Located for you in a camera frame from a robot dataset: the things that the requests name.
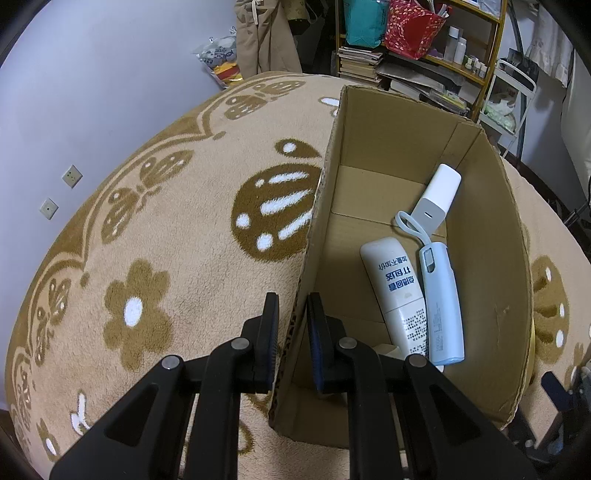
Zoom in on white rolling cart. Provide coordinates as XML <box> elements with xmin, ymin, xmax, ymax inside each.
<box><xmin>478</xmin><ymin>48</ymin><xmax>539</xmax><ymax>158</ymax></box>

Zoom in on light blue power bank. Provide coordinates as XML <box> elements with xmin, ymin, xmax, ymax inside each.
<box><xmin>394</xmin><ymin>211</ymin><xmax>465</xmax><ymax>366</ymax></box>

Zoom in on beige brown patterned blanket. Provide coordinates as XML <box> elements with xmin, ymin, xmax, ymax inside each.
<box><xmin>4</xmin><ymin>69</ymin><xmax>591</xmax><ymax>480</ymax></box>

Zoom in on white tube bottle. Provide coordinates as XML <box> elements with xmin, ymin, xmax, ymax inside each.
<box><xmin>360</xmin><ymin>236</ymin><xmax>428</xmax><ymax>365</ymax></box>

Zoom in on bag of plush toys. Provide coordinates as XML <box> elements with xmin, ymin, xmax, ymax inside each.
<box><xmin>193</xmin><ymin>34</ymin><xmax>243</xmax><ymax>88</ymax></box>

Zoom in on beige curtain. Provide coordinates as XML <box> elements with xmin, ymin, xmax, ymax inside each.
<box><xmin>526</xmin><ymin>0</ymin><xmax>573</xmax><ymax>88</ymax></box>

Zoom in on dark hanging clothes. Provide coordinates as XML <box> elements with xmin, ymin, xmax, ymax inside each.
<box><xmin>281</xmin><ymin>0</ymin><xmax>345</xmax><ymax>77</ymax></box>

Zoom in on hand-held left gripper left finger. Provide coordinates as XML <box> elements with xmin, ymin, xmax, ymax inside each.
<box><xmin>48</xmin><ymin>292</ymin><xmax>281</xmax><ymax>480</ymax></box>

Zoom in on cardboard box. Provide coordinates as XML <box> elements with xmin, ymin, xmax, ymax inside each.
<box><xmin>267</xmin><ymin>84</ymin><xmax>536</xmax><ymax>450</ymax></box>

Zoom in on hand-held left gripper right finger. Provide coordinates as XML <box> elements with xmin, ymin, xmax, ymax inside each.
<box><xmin>307</xmin><ymin>292</ymin><xmax>541</xmax><ymax>480</ymax></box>

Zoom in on white rectangular device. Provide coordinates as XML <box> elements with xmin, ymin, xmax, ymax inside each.
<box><xmin>411</xmin><ymin>163</ymin><xmax>462</xmax><ymax>241</ymax></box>

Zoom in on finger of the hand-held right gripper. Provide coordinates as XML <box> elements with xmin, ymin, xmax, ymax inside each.
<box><xmin>540</xmin><ymin>369</ymin><xmax>576</xmax><ymax>411</ymax></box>

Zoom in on cream office chair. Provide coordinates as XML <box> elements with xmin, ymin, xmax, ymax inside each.
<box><xmin>561</xmin><ymin>69</ymin><xmax>591</xmax><ymax>227</ymax></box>

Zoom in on beige hanging coat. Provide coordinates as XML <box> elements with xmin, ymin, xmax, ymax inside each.
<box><xmin>233</xmin><ymin>0</ymin><xmax>303</xmax><ymax>79</ymax></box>

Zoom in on teal bag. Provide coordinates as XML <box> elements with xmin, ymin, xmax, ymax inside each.
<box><xmin>344</xmin><ymin>0</ymin><xmax>389</xmax><ymax>48</ymax></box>

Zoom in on stack of old books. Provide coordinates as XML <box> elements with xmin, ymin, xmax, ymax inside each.
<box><xmin>336</xmin><ymin>45</ymin><xmax>386</xmax><ymax>84</ymax></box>

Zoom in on pile of magazines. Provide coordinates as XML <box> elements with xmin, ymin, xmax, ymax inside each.
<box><xmin>376</xmin><ymin>60</ymin><xmax>472</xmax><ymax>116</ymax></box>

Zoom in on red patterned bag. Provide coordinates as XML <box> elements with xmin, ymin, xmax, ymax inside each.
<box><xmin>383</xmin><ymin>0</ymin><xmax>448</xmax><ymax>60</ymax></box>

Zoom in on pale green packets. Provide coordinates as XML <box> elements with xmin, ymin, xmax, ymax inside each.
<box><xmin>482</xmin><ymin>99</ymin><xmax>517</xmax><ymax>134</ymax></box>

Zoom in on wooden shelf unit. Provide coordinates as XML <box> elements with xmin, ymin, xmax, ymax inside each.
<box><xmin>335</xmin><ymin>0</ymin><xmax>509</xmax><ymax>123</ymax></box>

